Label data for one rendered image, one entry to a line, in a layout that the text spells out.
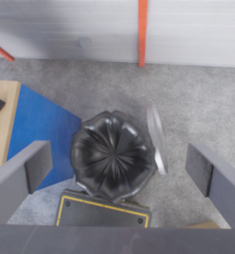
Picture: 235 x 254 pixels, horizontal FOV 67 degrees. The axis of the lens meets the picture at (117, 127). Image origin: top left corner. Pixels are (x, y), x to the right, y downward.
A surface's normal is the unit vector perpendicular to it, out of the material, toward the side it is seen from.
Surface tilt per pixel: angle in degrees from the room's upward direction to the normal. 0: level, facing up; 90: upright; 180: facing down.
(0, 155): 0
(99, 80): 0
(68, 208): 0
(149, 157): 16
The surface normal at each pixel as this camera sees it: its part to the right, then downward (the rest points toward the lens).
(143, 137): -0.23, -0.04
